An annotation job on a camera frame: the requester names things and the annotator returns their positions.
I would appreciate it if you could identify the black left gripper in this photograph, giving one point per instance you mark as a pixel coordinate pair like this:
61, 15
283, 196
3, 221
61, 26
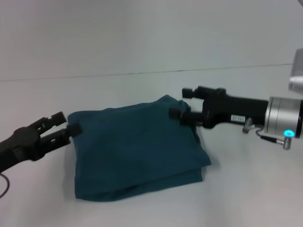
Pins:
19, 146

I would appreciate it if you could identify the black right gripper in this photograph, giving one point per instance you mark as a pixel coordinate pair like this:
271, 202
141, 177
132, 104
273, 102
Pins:
234, 111

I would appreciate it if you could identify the teal blue shirt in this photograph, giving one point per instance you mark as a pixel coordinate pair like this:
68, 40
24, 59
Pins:
137, 146

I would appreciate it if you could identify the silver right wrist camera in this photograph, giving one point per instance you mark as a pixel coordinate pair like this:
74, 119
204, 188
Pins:
297, 71

